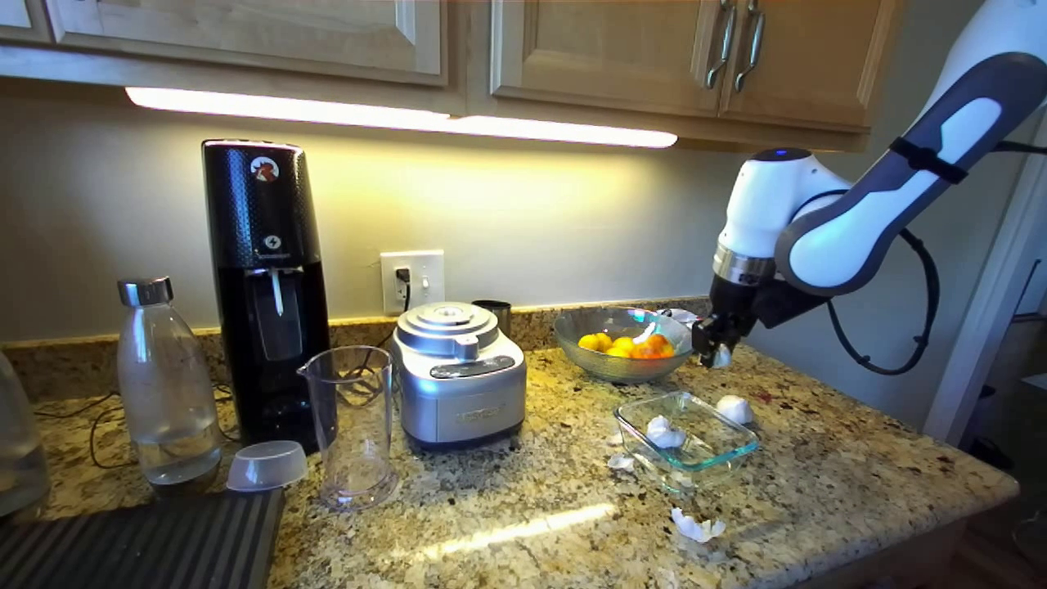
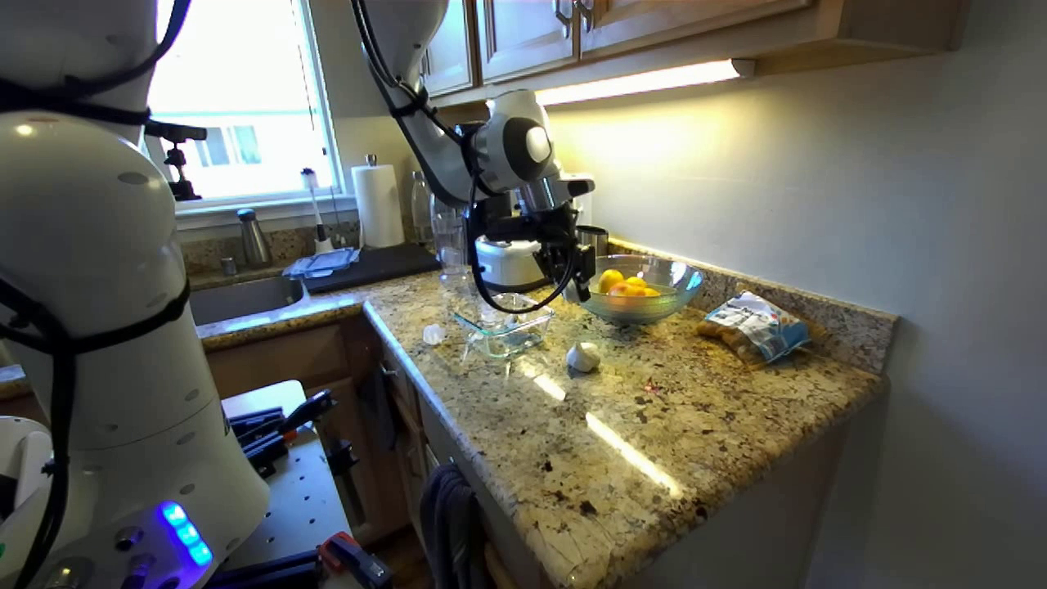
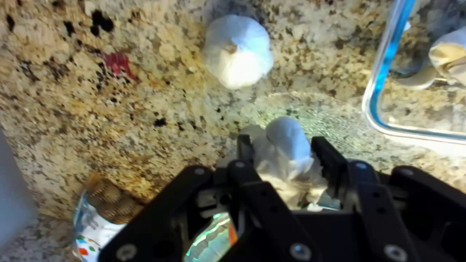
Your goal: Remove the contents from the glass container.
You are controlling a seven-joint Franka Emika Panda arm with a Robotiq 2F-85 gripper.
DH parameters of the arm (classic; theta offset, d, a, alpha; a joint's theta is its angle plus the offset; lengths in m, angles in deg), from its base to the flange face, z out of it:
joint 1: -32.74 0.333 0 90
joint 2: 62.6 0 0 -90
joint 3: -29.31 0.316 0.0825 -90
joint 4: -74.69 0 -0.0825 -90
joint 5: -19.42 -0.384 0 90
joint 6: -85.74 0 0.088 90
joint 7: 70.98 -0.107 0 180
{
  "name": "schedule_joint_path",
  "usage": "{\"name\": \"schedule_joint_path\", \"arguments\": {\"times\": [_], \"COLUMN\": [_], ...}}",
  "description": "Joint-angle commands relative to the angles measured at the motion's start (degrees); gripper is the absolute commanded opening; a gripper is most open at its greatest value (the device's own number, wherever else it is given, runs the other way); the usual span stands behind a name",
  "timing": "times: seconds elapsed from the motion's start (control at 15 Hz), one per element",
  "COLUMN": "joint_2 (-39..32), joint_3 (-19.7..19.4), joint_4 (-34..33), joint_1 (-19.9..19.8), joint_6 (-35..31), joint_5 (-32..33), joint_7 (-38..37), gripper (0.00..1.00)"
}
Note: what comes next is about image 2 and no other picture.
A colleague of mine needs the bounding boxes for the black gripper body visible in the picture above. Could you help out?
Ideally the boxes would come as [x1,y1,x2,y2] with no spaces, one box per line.
[467,208,585,267]

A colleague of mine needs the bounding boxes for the clear drinking glass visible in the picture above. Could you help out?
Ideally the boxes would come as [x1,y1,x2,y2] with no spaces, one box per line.
[431,200,481,299]

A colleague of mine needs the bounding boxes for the rectangular glass container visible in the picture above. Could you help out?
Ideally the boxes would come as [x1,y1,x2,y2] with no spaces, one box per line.
[449,303,554,370]

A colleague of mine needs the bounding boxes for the dark metal cup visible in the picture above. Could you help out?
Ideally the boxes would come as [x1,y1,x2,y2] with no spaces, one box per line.
[575,222,612,267]

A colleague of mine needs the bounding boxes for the orange fruit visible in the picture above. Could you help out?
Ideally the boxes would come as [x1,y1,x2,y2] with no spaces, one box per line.
[606,276,664,315]

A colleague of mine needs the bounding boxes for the round glass fruit bowl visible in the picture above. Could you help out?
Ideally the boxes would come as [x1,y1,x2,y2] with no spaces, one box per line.
[582,255,705,328]

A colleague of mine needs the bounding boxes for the clear bottle with metal cap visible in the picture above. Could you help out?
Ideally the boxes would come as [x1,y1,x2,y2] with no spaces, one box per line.
[409,166,438,250]

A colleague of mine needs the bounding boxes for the white paper towel roll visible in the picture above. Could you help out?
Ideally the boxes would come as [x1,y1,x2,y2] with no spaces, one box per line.
[351,160,409,251]

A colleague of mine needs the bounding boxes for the black ribbed drying mat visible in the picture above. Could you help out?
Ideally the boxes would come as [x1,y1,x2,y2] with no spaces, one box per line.
[306,243,438,296]

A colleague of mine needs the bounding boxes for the blue white snack bag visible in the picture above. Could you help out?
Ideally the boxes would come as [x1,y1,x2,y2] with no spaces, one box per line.
[701,291,812,366]

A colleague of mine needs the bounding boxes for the under cabinet light strip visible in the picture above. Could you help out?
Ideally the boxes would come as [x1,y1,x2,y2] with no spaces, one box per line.
[534,60,754,113]

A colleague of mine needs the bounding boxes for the light wood cabinet door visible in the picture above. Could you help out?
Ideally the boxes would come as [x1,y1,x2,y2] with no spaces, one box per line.
[479,0,582,86]
[422,0,481,100]
[575,0,816,60]

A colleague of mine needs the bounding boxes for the blue dish cloth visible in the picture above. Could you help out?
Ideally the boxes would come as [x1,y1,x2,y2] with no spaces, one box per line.
[283,246,362,288]

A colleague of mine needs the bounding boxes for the dish brush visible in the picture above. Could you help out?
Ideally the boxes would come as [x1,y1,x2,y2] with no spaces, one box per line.
[296,166,336,259]

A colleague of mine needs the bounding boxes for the wood base cabinet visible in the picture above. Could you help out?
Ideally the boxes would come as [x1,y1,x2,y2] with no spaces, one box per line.
[200,307,551,589]

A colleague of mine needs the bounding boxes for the grey hanging towel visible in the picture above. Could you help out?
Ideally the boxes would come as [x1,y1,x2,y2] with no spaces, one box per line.
[417,462,486,589]

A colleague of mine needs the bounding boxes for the metal faucet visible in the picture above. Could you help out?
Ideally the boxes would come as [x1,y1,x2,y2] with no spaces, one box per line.
[235,208,274,273]

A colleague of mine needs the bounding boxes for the kitchen sink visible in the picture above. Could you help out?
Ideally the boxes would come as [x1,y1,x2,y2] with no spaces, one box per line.
[188,273,306,328]

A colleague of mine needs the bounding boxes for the black hand tools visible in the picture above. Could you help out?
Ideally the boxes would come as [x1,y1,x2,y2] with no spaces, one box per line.
[227,389,336,476]

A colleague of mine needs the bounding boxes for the red blue clamp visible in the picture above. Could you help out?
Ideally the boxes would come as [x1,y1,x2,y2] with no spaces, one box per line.
[315,530,397,589]

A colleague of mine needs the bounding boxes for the grey cart table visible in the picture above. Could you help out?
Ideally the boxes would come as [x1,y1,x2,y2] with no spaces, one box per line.
[215,378,362,570]

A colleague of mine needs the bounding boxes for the black camera tripod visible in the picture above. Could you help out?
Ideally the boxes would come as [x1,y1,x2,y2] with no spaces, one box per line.
[140,114,208,208]

